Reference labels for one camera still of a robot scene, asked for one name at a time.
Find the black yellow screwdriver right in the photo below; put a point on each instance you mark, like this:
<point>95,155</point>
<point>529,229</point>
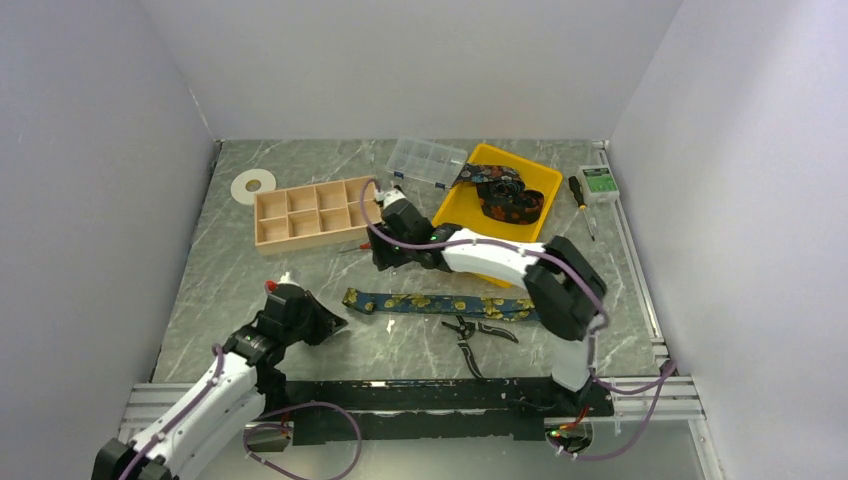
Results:
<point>576,190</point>

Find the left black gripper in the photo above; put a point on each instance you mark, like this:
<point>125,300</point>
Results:
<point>327,323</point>

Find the white green electronic box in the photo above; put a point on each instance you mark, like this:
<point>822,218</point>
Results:
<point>598,184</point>

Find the red blue screwdriver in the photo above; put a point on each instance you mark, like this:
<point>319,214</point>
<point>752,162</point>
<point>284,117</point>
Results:
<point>362,247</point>

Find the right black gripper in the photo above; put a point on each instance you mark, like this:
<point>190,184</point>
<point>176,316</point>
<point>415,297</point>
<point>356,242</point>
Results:
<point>381,257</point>

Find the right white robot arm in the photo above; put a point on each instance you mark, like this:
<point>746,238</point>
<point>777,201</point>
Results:
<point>565,290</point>

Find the dark orange floral tie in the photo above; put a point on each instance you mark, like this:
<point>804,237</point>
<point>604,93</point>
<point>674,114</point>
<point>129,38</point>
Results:
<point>502,193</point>

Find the yellow plastic tray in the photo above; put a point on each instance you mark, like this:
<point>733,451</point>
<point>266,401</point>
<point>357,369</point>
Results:
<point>461,206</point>

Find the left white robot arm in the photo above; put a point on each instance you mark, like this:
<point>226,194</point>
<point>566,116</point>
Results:
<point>242,384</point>

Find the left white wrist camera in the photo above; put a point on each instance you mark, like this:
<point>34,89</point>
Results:
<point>285,279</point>

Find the blue yellow floral tie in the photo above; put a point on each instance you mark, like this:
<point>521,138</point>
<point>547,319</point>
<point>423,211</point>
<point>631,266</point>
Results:
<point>491,308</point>

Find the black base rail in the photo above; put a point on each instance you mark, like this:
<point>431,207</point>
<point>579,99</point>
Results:
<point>520,408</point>

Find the wooden compartment box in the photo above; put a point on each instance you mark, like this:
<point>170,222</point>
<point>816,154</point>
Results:
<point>314,215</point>

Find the clear plastic organizer box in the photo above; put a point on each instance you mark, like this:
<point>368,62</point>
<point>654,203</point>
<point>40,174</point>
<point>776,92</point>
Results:
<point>426,161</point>

